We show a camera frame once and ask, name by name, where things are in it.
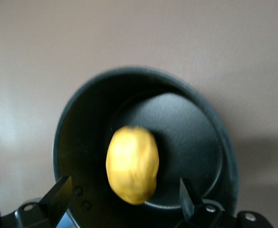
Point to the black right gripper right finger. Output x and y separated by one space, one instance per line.
188 202

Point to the yellow potato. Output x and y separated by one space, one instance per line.
132 166

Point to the brown table cover sheet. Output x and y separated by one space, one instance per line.
34 71

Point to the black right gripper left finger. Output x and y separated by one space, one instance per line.
58 202

